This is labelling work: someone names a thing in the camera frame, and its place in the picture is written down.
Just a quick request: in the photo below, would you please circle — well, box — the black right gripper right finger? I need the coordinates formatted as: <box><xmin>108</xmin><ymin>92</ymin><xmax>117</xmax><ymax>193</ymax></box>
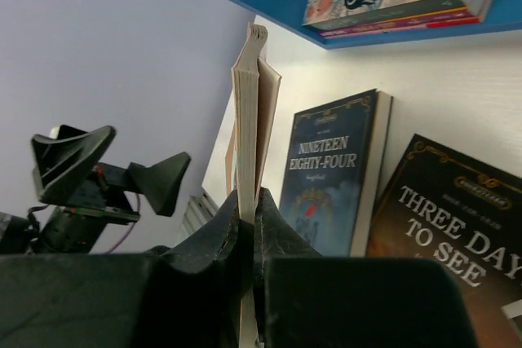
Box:
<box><xmin>253</xmin><ymin>188</ymin><xmax>322</xmax><ymax>347</ymax></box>

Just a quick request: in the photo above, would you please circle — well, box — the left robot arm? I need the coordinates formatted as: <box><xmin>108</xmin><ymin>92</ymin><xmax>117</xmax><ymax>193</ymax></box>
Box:
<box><xmin>1</xmin><ymin>125</ymin><xmax>191</xmax><ymax>254</ymax></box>

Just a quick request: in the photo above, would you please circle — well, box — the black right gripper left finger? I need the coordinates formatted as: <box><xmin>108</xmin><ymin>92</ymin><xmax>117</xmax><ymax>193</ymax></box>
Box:
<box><xmin>163</xmin><ymin>192</ymin><xmax>241</xmax><ymax>347</ymax></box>

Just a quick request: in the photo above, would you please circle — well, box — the Three Days to See book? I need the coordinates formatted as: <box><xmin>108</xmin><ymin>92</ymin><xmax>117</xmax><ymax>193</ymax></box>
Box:
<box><xmin>366</xmin><ymin>134</ymin><xmax>521</xmax><ymax>347</ymax></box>

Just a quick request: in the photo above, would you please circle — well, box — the pink spine Roald Dahl book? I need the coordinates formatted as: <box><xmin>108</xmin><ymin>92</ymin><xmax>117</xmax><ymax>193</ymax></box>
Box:
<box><xmin>319</xmin><ymin>7</ymin><xmax>483</xmax><ymax>39</ymax></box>

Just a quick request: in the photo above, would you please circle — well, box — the Nineteen Eighty-Four book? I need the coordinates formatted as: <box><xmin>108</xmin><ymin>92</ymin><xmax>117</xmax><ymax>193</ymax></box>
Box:
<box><xmin>279</xmin><ymin>89</ymin><xmax>393</xmax><ymax>257</ymax></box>

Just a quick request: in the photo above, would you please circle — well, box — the Othello picture book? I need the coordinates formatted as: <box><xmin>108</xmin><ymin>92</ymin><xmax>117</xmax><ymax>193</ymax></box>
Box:
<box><xmin>231</xmin><ymin>23</ymin><xmax>281</xmax><ymax>347</ymax></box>

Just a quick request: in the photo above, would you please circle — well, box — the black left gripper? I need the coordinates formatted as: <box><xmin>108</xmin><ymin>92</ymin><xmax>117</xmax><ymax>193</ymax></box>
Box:
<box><xmin>31</xmin><ymin>125</ymin><xmax>191</xmax><ymax>253</ymax></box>

